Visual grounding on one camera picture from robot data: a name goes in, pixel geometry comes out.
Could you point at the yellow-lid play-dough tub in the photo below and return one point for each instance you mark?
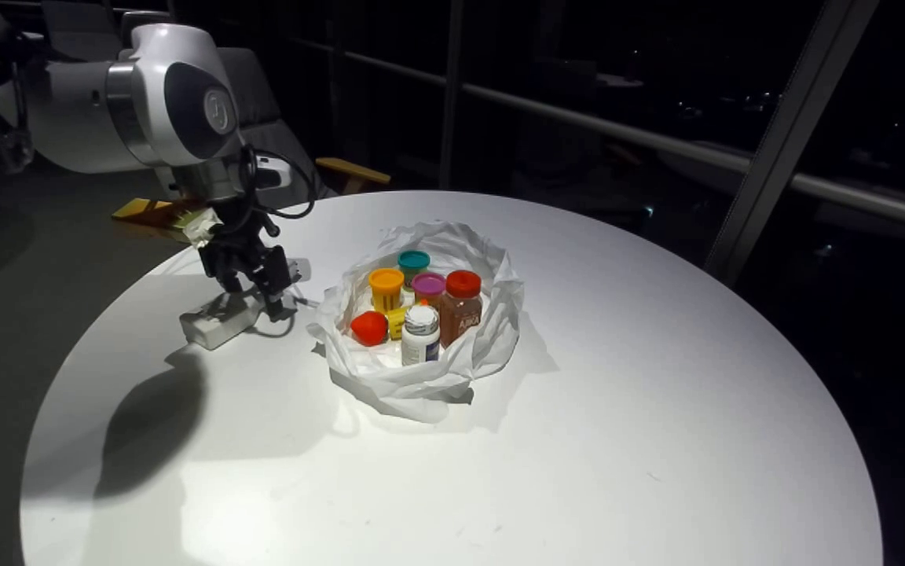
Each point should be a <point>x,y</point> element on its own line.
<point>385,287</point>

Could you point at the metal window rail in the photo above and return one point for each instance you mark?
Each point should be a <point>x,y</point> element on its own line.
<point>825,188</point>

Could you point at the vertical window post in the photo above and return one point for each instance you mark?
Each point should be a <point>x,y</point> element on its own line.
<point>800,112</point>

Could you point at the large white plastic bottle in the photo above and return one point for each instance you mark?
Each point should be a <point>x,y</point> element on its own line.
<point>221,318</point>

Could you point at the teal-lid play-dough tub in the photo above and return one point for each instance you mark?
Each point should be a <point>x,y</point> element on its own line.
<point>411,261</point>

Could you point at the clear crumpled plastic bag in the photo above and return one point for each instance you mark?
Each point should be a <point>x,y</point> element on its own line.
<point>379,372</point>

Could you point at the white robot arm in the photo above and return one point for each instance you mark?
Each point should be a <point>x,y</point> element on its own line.
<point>159,106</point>

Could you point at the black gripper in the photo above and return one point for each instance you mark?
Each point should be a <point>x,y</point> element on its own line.
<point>235,250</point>

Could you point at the yellow pencil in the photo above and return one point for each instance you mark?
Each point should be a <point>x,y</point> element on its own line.
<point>353,171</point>

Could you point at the red-capped spice bottle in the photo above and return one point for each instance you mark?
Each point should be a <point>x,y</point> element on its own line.
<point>461,304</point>

